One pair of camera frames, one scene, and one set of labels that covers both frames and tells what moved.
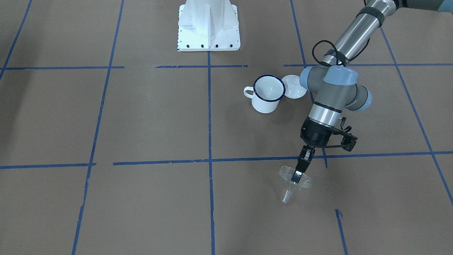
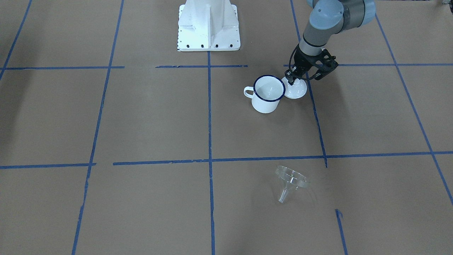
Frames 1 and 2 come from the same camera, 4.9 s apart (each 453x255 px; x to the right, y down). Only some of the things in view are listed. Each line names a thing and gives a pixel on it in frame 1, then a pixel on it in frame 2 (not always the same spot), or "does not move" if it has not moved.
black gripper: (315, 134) to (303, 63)
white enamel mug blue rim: (268, 90) does not move
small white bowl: (293, 89) does not move
